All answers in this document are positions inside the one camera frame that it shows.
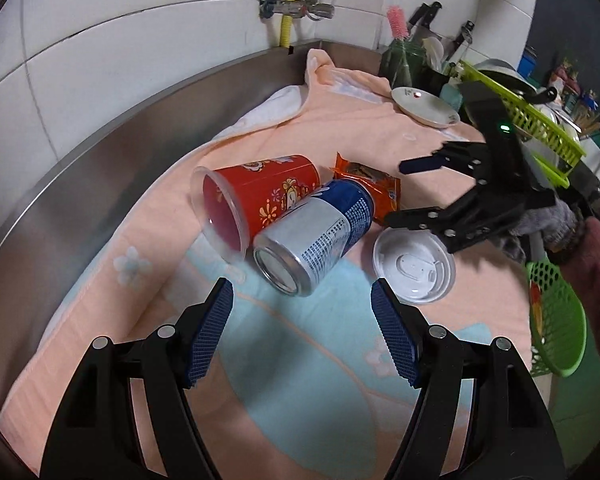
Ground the white plastic cup lid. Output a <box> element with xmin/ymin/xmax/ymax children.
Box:
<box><xmin>373</xmin><ymin>229</ymin><xmax>456</xmax><ymax>306</ymax></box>

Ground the orange snack wrapper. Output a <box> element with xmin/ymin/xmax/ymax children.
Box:
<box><xmin>332</xmin><ymin>154</ymin><xmax>401</xmax><ymax>226</ymax></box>

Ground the blue silver can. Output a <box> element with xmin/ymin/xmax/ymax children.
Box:
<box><xmin>252</xmin><ymin>179</ymin><xmax>374</xmax><ymax>297</ymax></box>

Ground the red printed plastic cup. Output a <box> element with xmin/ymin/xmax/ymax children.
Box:
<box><xmin>190</xmin><ymin>155</ymin><xmax>321</xmax><ymax>262</ymax></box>

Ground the grey gloved right hand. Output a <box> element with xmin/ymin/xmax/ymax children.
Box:
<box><xmin>490</xmin><ymin>198</ymin><xmax>583</xmax><ymax>264</ymax></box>

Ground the lime green dish rack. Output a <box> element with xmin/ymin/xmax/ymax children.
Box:
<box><xmin>456</xmin><ymin>61</ymin><xmax>585</xmax><ymax>188</ymax></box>

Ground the white ceramic plate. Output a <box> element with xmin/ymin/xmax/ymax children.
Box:
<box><xmin>391</xmin><ymin>87</ymin><xmax>460</xmax><ymax>129</ymax></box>

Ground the dark green utensil holder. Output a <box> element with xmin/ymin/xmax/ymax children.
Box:
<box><xmin>378</xmin><ymin>39</ymin><xmax>427</xmax><ymax>88</ymax></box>

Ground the green waste basket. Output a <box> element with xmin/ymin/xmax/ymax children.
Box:
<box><xmin>527</xmin><ymin>258</ymin><xmax>588</xmax><ymax>378</ymax></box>

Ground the pink bottle brush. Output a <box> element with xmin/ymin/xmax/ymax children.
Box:
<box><xmin>387</xmin><ymin>6</ymin><xmax>410</xmax><ymax>40</ymax></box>

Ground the peach towel with blue print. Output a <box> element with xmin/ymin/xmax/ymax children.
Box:
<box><xmin>0</xmin><ymin>49</ymin><xmax>531</xmax><ymax>479</ymax></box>

